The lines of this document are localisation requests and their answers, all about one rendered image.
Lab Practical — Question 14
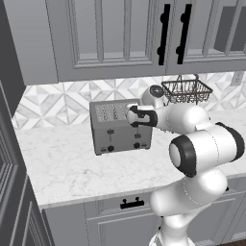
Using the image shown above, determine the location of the grey metal toaster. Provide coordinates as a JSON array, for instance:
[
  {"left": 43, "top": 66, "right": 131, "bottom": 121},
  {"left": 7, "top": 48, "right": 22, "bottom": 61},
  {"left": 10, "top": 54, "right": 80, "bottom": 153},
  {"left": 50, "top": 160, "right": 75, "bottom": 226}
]
[{"left": 88, "top": 98, "right": 154, "bottom": 157}]

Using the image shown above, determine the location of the grey lower cupboard door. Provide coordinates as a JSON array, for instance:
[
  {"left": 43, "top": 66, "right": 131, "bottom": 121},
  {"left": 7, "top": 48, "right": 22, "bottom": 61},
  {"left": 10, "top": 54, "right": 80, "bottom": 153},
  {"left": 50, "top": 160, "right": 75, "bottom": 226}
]
[
  {"left": 186, "top": 178, "right": 246, "bottom": 246},
  {"left": 86, "top": 213, "right": 165, "bottom": 246}
]

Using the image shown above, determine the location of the grey upper cupboard door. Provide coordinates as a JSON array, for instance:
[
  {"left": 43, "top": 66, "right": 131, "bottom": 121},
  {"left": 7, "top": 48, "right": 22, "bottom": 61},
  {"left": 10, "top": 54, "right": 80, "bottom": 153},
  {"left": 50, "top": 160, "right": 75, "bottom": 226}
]
[
  {"left": 165, "top": 0, "right": 246, "bottom": 76},
  {"left": 45, "top": 0, "right": 168, "bottom": 83}
]

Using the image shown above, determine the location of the grey drawer front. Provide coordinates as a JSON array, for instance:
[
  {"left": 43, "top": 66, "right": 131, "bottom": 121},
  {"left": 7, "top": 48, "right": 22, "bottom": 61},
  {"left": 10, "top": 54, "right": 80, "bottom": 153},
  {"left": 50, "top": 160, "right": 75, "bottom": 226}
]
[{"left": 84, "top": 191, "right": 156, "bottom": 220}]

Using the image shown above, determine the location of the black drawer handle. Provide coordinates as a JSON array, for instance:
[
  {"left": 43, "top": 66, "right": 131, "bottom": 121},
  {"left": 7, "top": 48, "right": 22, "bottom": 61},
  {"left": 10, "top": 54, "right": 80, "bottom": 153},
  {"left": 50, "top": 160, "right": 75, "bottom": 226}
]
[{"left": 119, "top": 197, "right": 145, "bottom": 210}]

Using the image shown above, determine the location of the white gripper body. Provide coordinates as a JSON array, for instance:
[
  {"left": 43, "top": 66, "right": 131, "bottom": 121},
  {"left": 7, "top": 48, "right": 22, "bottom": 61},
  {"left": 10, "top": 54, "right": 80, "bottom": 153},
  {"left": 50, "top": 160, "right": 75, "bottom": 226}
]
[{"left": 126, "top": 105, "right": 141, "bottom": 127}]

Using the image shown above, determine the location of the white wall socket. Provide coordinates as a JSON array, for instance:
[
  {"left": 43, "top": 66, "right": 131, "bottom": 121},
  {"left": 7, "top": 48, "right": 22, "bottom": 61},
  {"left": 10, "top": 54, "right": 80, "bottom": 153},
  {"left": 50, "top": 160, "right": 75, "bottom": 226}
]
[{"left": 232, "top": 70, "right": 245, "bottom": 86}]

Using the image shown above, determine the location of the grey lower cupboard panel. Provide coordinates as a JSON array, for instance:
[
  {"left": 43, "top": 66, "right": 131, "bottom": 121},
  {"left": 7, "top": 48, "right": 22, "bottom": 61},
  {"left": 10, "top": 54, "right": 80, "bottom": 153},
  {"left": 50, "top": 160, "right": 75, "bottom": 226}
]
[{"left": 42, "top": 203, "right": 89, "bottom": 246}]

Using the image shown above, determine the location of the grey cupboard door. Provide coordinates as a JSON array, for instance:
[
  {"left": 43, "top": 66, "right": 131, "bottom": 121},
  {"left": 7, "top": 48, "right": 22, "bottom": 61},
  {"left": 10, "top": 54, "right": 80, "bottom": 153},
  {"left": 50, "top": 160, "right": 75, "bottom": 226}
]
[
  {"left": 86, "top": 213, "right": 165, "bottom": 246},
  {"left": 165, "top": 0, "right": 246, "bottom": 76},
  {"left": 186, "top": 178, "right": 246, "bottom": 246},
  {"left": 45, "top": 0, "right": 168, "bottom": 83}
]

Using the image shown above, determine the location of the grey tall cabinet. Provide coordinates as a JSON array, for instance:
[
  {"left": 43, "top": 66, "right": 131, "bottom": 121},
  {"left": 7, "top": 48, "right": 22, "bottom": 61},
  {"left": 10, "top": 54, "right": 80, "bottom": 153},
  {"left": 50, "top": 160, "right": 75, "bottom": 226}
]
[{"left": 0, "top": 0, "right": 56, "bottom": 246}]

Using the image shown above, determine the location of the dark wire basket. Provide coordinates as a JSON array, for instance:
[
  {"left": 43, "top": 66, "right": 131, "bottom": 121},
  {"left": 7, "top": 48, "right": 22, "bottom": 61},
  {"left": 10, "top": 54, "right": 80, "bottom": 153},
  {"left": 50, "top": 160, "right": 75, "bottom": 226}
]
[{"left": 160, "top": 74, "right": 214, "bottom": 106}]

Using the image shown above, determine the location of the black cupboard handle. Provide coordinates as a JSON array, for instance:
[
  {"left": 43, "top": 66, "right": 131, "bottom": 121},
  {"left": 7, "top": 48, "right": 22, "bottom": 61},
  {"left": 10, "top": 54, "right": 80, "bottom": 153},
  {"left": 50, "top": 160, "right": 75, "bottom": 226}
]
[
  {"left": 156, "top": 3, "right": 172, "bottom": 66},
  {"left": 175, "top": 3, "right": 193, "bottom": 65}
]

